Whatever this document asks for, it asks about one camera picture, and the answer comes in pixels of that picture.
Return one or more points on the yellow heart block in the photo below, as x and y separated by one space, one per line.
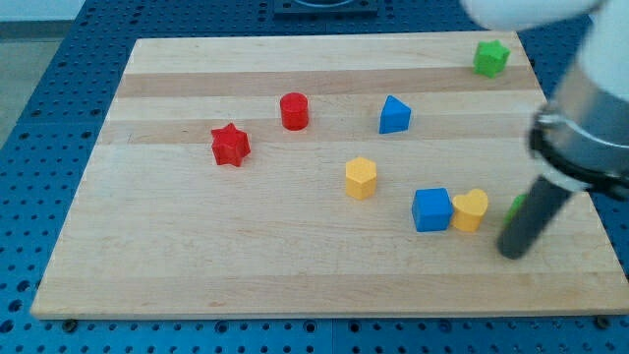
469 210

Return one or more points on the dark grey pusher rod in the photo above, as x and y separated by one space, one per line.
542 203

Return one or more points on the blue cube block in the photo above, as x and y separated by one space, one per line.
431 209

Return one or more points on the green star block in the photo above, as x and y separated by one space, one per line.
490 58

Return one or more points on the blue triangle block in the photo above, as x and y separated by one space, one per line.
395 116

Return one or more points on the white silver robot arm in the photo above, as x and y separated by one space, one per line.
579 139

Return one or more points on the wooden board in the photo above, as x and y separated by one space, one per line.
158 230

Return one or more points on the red cylinder block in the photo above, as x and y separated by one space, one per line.
294 109

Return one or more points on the red star block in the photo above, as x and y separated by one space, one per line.
230 145

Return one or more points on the yellow hexagon block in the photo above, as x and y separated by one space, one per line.
361 178

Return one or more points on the green block behind pusher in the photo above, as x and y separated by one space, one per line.
514 207

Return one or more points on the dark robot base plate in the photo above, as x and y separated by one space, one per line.
293 8

